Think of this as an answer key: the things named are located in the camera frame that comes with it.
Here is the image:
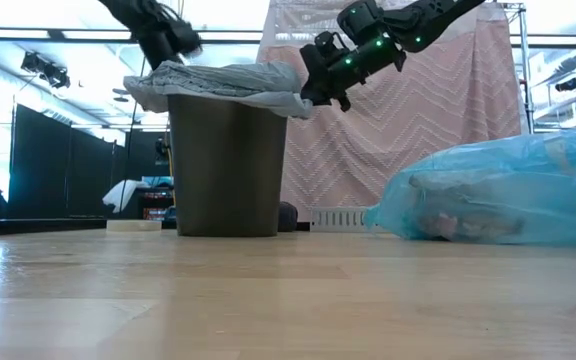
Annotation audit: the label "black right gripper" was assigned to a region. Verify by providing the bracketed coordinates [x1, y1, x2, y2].
[298, 30, 353, 114]

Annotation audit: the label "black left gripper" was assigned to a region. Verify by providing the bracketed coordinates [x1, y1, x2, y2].
[137, 30, 185, 71]

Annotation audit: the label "black partition panels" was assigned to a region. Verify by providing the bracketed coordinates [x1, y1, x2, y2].
[6, 103, 175, 221]

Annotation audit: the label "metal stand pole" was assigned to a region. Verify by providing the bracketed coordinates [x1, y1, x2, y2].
[497, 2, 538, 135]

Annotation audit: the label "white cloth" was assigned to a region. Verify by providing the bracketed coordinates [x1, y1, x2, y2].
[101, 178, 152, 215]

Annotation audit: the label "white slotted cable duct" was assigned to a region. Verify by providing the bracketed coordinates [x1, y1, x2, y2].
[309, 206, 377, 234]

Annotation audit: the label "masking tape roll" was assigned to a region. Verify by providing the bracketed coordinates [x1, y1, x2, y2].
[105, 219, 163, 233]

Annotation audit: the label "black aluminium frame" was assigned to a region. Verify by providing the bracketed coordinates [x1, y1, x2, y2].
[0, 216, 109, 238]

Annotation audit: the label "dark grey rounded object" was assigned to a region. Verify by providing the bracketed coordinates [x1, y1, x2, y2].
[277, 200, 300, 233]

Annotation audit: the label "blue plastic trash bag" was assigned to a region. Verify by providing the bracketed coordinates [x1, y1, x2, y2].
[362, 126, 576, 250]

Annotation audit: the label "grey plastic trash bag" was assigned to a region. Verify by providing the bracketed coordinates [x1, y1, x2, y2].
[122, 59, 316, 121]

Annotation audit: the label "black ceiling spotlight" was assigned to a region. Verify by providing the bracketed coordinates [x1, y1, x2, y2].
[19, 51, 72, 91]

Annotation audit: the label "black hanging cable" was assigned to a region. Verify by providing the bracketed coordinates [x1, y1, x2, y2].
[117, 54, 148, 221]

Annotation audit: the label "dark grey trash bin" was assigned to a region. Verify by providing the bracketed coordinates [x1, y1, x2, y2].
[167, 93, 290, 238]

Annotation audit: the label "pink chevron blanket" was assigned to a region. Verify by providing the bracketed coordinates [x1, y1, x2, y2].
[257, 0, 525, 222]

